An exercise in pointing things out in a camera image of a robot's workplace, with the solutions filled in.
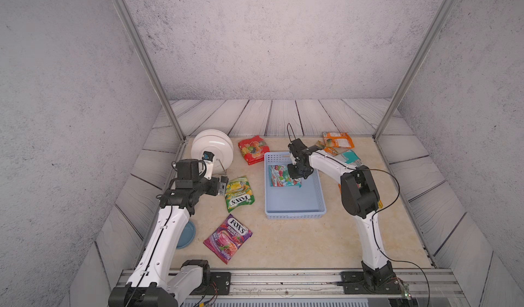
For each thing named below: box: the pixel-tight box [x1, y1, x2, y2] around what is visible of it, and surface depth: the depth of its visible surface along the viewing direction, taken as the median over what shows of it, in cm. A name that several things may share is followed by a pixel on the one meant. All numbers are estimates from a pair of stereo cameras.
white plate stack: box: [190, 128, 235, 175], surface depth 98 cm
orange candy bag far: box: [322, 131, 355, 149], surface depth 120 cm
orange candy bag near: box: [315, 140, 339, 157], surface depth 117 cm
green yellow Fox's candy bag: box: [225, 175, 256, 213], surface depth 97 cm
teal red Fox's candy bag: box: [268, 164, 303, 188], surface depth 103 cm
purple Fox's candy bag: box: [203, 213, 254, 265], surface depth 84 cm
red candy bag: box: [238, 135, 271, 166], surface depth 113 cm
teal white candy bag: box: [341, 149, 363, 166], surface depth 110 cm
